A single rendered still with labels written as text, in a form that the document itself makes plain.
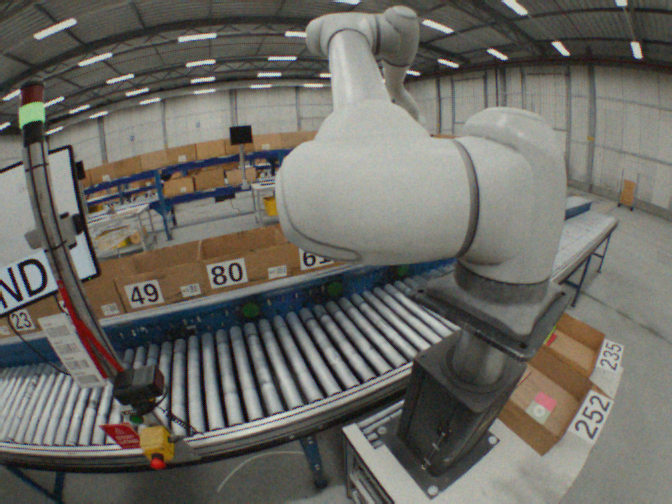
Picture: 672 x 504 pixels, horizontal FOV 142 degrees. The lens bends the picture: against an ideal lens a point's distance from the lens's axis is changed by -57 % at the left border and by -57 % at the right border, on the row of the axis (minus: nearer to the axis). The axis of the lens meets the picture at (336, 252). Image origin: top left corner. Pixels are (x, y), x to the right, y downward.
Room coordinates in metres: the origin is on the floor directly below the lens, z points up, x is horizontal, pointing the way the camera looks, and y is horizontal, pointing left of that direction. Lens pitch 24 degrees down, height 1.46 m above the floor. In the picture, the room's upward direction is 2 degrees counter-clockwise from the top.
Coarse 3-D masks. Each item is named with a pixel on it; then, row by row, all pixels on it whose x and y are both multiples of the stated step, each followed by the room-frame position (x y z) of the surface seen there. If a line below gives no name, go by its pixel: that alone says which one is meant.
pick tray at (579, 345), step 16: (560, 320) 0.65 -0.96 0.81; (576, 320) 0.58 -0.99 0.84; (560, 336) 0.60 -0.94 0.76; (576, 336) 0.55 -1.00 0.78; (592, 336) 0.49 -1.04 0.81; (560, 352) 0.51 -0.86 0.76; (576, 352) 0.48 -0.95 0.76; (592, 352) 0.45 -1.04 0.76; (576, 368) 0.37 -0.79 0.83; (592, 368) 0.35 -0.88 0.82
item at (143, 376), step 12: (120, 372) 0.27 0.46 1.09; (132, 372) 0.27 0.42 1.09; (144, 372) 0.28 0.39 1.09; (156, 372) 0.29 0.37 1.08; (120, 384) 0.24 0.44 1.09; (132, 384) 0.24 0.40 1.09; (144, 384) 0.25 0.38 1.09; (156, 384) 0.26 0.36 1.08; (120, 396) 0.22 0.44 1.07; (132, 396) 0.23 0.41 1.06; (144, 396) 0.24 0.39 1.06; (156, 396) 0.25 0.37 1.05; (144, 408) 0.24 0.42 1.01
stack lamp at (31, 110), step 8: (32, 88) 0.27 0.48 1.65; (40, 88) 0.29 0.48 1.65; (24, 96) 0.26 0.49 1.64; (32, 96) 0.27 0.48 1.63; (40, 96) 0.29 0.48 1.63; (24, 104) 0.26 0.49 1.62; (32, 104) 0.27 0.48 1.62; (40, 104) 0.29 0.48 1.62; (24, 112) 0.26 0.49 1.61; (32, 112) 0.27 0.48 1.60; (40, 112) 0.29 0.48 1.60; (24, 120) 0.26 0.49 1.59; (32, 120) 0.27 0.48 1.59
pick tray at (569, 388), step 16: (544, 352) 0.48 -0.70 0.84; (544, 368) 0.45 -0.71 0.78; (560, 368) 0.40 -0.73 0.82; (528, 384) 0.42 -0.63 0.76; (544, 384) 0.40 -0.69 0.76; (560, 384) 0.37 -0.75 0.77; (576, 384) 0.32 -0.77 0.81; (592, 384) 0.28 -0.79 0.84; (512, 400) 0.38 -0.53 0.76; (528, 400) 0.36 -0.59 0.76; (560, 400) 0.31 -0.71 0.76; (576, 400) 0.29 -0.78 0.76; (512, 416) 0.30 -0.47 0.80; (528, 416) 0.26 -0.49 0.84; (560, 416) 0.26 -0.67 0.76; (528, 432) 0.24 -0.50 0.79; (544, 432) 0.20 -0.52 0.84; (560, 432) 0.20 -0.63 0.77; (544, 448) 0.17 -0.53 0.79
